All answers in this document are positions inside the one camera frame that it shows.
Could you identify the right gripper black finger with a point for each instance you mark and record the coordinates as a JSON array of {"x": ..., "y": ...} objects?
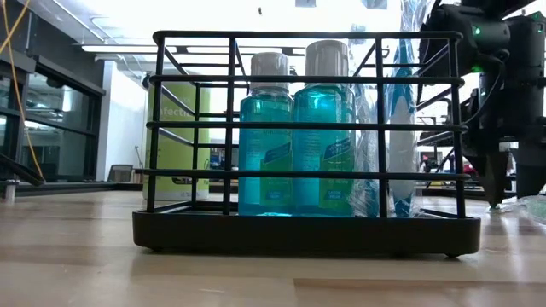
[
  {"x": 492, "y": 175},
  {"x": 531, "y": 170}
]

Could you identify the teal mouthwash bottle white cap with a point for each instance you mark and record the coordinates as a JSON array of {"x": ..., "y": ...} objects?
[
  {"x": 265, "y": 149},
  {"x": 322, "y": 149}
]

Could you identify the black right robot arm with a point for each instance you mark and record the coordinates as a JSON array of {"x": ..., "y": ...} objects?
[{"x": 460, "y": 38}]

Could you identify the green disinfectant wipes canister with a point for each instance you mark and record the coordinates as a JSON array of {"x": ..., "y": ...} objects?
[{"x": 177, "y": 149}]

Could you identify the grey chair back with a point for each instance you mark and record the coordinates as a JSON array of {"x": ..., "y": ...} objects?
[{"x": 120, "y": 173}]

